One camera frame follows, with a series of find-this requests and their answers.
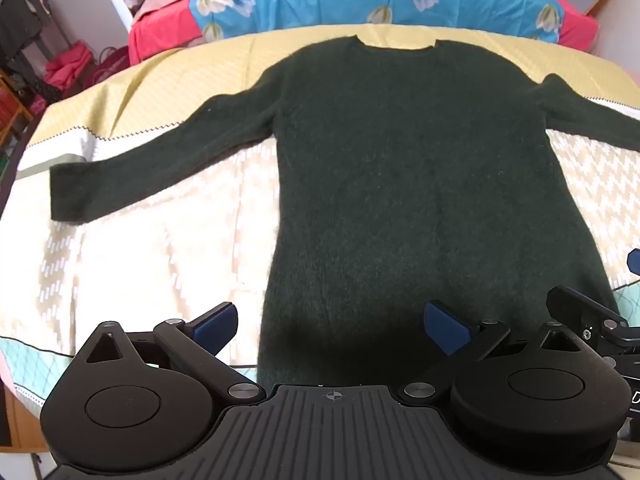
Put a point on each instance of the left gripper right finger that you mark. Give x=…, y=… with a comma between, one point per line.
x=463, y=346

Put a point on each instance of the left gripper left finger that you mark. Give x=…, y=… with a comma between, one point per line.
x=193, y=346

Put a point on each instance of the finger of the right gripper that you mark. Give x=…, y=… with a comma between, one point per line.
x=633, y=261

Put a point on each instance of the dark green knit sweater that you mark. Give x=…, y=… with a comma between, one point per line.
x=405, y=176

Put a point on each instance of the yellow patterned bed cover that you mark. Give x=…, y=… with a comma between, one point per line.
x=207, y=239

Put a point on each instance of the red bags on floor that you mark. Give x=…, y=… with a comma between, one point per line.
x=77, y=67

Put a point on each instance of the red sheet under quilt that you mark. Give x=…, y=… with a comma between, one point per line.
x=174, y=26

